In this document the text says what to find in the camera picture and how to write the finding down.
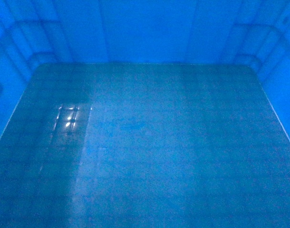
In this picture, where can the large blue plastic crate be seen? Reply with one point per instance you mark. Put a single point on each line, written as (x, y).
(144, 113)

